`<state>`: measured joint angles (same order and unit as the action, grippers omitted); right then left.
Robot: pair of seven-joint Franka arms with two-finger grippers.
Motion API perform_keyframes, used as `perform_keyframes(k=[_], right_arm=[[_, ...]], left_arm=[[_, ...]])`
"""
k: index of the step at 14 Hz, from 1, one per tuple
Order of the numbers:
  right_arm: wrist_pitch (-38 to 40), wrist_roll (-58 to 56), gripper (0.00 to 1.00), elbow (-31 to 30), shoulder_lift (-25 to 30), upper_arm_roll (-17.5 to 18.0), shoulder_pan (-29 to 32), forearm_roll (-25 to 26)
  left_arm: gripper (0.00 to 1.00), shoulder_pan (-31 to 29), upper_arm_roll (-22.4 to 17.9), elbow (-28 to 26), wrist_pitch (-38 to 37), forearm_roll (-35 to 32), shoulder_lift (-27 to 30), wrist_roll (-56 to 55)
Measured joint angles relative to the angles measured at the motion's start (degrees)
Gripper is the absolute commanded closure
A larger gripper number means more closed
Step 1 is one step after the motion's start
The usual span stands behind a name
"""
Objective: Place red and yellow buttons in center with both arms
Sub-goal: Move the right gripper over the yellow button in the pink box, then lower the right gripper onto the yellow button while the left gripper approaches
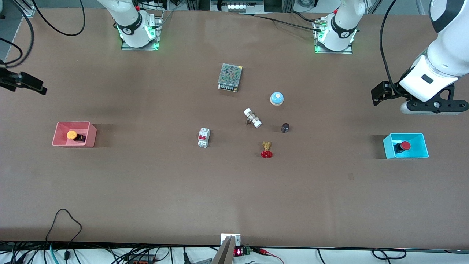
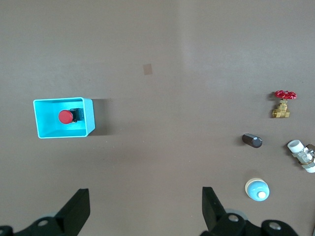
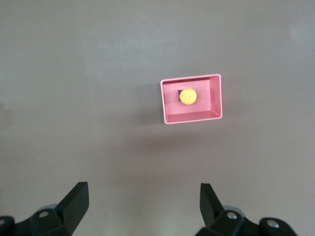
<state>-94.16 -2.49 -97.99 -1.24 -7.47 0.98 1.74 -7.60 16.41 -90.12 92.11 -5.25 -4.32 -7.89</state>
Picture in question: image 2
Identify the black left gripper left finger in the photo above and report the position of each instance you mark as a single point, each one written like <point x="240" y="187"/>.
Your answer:
<point x="71" y="216"/>

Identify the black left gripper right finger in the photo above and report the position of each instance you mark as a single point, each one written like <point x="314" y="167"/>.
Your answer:
<point x="214" y="216"/>

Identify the red push button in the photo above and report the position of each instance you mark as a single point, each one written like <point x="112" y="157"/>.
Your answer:
<point x="65" y="116"/>

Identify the blue service bell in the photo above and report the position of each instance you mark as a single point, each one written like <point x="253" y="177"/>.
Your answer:
<point x="256" y="190"/>

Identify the dark cylindrical knob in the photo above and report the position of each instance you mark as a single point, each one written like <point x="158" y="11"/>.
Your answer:
<point x="252" y="140"/>

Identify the blue plastic bin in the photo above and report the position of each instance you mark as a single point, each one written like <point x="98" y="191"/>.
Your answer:
<point x="49" y="127"/>

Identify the white pipe union fitting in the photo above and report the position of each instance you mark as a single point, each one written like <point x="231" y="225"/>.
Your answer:
<point x="295" y="146"/>

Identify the brass valve red handwheel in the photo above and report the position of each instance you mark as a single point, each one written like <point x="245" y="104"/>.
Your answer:
<point x="280" y="111"/>

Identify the tan tape patch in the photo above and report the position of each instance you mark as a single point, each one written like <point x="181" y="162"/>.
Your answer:
<point x="147" y="69"/>

